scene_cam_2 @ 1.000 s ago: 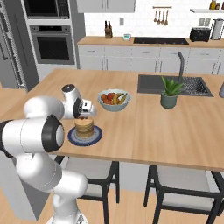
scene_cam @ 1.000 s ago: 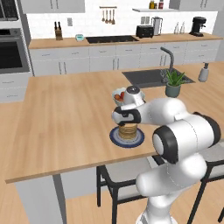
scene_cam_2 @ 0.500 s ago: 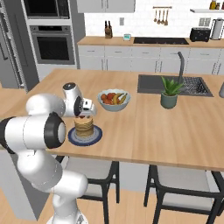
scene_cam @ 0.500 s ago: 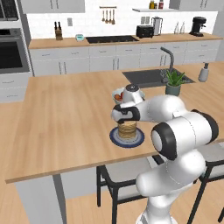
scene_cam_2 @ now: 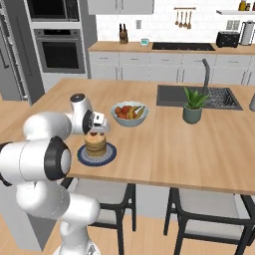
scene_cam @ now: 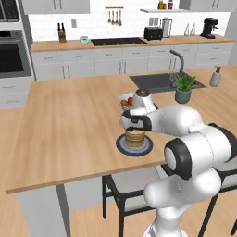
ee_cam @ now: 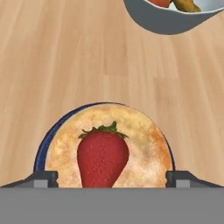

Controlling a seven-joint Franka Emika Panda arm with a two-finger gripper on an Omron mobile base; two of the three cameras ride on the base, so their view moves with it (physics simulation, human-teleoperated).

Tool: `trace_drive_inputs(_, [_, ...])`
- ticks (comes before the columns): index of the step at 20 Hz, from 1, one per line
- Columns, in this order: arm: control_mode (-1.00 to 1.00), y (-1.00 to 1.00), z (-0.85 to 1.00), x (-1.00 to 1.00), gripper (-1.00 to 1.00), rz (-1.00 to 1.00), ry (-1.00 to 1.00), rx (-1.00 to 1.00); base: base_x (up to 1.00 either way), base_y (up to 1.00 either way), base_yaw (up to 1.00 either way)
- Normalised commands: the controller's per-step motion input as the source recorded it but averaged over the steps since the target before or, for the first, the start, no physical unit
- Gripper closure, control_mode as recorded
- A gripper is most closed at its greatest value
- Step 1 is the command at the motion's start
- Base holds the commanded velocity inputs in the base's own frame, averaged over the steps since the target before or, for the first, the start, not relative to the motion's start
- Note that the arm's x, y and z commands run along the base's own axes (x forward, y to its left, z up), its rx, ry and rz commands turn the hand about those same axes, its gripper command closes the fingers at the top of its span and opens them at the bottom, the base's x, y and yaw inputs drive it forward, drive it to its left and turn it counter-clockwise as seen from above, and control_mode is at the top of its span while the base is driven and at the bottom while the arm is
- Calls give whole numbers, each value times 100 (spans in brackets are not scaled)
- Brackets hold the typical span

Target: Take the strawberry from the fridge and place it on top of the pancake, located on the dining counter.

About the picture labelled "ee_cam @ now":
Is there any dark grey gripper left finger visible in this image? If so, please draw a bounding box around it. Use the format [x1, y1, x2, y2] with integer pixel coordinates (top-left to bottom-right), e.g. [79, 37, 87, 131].
[0, 170, 60, 189]

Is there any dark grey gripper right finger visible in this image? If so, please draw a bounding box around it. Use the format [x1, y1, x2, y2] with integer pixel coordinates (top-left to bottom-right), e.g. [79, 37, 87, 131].
[165, 170, 224, 189]

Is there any golden pancake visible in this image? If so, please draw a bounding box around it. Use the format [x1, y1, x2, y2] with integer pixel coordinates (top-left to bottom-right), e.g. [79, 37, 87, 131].
[45, 104, 173, 189]

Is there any red strawberry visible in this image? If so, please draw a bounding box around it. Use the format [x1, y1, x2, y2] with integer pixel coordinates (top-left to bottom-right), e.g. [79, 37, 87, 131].
[76, 121, 130, 189]

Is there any blue plate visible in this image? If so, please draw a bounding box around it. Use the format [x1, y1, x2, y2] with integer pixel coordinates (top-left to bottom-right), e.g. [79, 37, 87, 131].
[32, 101, 177, 173]

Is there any grey bowl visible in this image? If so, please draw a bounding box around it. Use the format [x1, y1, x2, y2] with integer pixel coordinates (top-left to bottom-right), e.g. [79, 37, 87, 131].
[122, 0, 224, 36]

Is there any yellow fruit piece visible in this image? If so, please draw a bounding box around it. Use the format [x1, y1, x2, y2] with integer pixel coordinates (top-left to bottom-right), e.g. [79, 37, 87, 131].
[172, 0, 202, 13]

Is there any red fruit piece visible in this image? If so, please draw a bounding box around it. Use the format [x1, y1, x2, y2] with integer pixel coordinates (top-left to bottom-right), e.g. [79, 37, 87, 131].
[149, 0, 172, 9]

